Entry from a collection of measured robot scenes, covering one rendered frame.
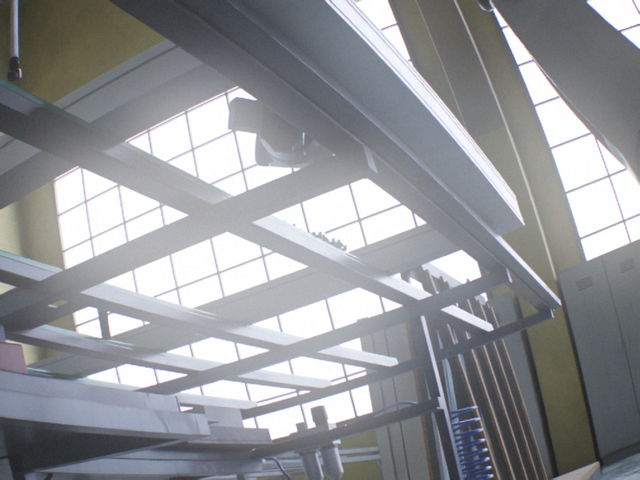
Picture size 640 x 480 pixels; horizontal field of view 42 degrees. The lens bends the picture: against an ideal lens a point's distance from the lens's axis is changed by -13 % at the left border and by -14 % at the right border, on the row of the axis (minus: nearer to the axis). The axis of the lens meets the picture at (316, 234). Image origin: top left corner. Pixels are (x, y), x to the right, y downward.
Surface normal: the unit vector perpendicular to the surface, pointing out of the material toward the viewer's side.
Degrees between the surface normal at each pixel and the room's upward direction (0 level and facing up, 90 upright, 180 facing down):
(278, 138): 96
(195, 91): 180
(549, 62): 111
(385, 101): 180
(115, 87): 90
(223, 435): 90
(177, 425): 90
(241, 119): 103
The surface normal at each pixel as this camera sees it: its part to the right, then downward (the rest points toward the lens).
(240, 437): 0.89, -0.33
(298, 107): 0.24, 0.92
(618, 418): -0.39, -0.20
